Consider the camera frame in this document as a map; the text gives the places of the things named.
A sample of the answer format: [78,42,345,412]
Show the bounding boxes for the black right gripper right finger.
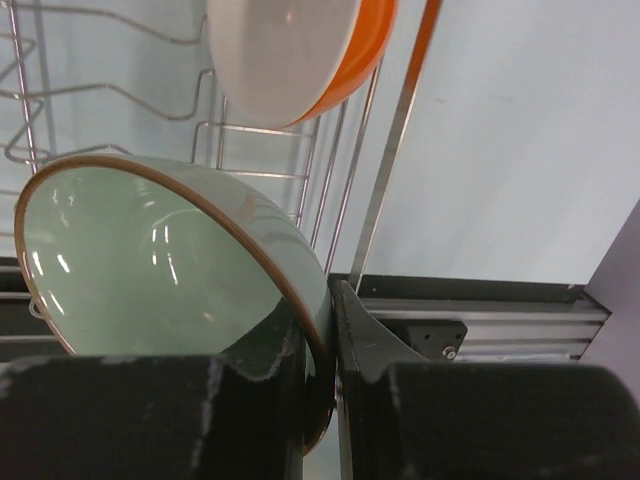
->
[333,281,639,479]

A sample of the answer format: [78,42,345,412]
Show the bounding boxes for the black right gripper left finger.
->
[1,302,305,479]

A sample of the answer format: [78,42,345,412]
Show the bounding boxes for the green ceramic bowl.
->
[14,153,335,450]

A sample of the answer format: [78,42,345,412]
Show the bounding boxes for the orange and white bowl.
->
[206,0,398,127]

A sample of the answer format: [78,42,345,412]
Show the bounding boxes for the aluminium frame rail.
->
[363,298,609,362]

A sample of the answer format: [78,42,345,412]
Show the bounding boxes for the metal wire dish rack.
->
[0,0,444,361]

